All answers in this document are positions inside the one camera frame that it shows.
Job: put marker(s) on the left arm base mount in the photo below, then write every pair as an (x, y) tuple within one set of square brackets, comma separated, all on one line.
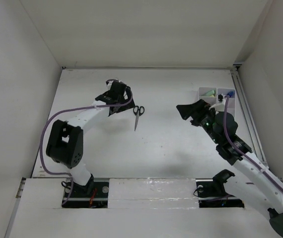
[(94, 196)]

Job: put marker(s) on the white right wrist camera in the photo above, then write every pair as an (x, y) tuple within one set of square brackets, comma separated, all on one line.
[(219, 101)]

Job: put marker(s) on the white compartment organizer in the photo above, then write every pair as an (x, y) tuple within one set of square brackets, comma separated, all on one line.
[(213, 100)]

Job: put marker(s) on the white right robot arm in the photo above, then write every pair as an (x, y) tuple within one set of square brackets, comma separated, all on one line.
[(263, 191)]

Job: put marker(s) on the blue capped glue stick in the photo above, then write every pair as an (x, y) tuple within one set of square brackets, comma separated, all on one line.
[(231, 94)]

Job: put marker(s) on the black handled scissors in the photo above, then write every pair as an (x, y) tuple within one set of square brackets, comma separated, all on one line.
[(138, 111)]

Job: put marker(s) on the green highlighter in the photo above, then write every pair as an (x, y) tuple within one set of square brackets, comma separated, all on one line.
[(211, 92)]

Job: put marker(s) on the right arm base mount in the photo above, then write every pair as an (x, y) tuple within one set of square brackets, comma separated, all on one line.
[(211, 192)]

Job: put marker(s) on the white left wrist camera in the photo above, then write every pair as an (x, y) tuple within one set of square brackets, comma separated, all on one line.
[(110, 82)]

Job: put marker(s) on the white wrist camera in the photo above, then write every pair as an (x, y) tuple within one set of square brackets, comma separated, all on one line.
[(110, 82), (219, 101)]

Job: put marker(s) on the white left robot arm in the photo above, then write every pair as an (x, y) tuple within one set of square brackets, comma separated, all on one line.
[(66, 140)]

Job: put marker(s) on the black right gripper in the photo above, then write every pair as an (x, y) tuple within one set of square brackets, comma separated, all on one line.
[(187, 110)]

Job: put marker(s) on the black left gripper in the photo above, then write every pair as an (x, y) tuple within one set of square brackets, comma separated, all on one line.
[(128, 106)]

